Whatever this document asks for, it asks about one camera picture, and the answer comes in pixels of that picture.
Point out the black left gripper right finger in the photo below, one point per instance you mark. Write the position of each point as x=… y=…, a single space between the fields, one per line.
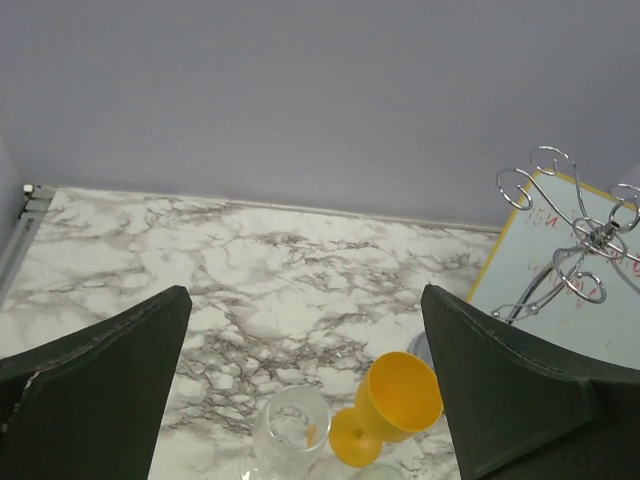
x=519 y=407

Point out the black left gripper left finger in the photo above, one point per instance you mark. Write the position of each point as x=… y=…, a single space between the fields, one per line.
x=89 y=405

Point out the orange plastic wine glass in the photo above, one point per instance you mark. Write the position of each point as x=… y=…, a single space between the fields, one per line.
x=398 y=398

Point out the chrome wine glass rack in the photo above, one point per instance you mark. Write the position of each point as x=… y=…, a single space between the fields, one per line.
x=592 y=237

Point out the clear wine glass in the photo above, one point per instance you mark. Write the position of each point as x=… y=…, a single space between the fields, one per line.
x=289 y=435

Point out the yellow framed whiteboard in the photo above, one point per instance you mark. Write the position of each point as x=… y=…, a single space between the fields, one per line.
x=590 y=304

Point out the clear glass near edge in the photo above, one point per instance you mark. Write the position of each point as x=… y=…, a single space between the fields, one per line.
x=378 y=471

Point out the aluminium table edge rail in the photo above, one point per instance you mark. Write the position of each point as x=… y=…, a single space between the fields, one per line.
x=36 y=202

